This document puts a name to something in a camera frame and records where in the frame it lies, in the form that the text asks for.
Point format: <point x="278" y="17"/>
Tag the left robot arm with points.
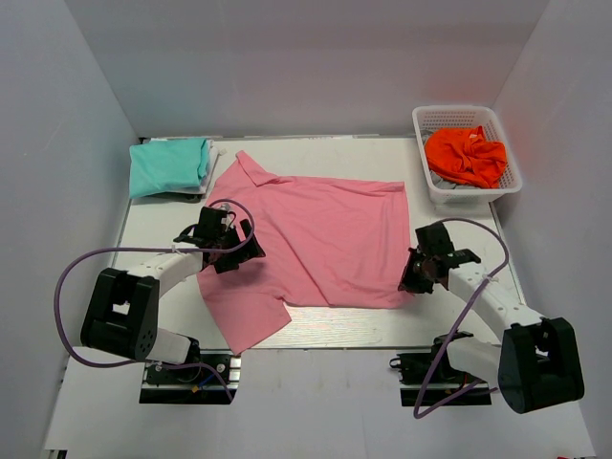
<point x="122" y="318"/>

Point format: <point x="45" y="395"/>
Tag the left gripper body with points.
<point x="229" y="239"/>

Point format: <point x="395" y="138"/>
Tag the pink t-shirt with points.
<point x="328" y="243"/>

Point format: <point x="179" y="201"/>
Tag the white folded cloth under teal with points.
<point x="214" y="153"/>

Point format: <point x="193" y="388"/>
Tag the white plastic basket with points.
<point x="431" y="118"/>

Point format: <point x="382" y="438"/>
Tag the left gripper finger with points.
<point x="251" y="249"/>
<point x="227" y="263"/>

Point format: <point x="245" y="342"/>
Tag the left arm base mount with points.
<point x="193" y="386"/>

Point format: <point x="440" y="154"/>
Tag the orange t-shirt in basket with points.
<point x="466" y="156"/>

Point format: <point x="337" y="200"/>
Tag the folded teal t-shirt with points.
<point x="164" y="166"/>

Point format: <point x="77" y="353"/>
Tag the grey cloth in basket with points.
<point x="447" y="186"/>

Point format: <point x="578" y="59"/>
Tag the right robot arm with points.
<point x="530" y="359"/>

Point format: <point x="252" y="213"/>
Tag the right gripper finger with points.
<point x="419" y="285"/>
<point x="411" y="267"/>

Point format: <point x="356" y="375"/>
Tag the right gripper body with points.
<point x="427" y="257"/>

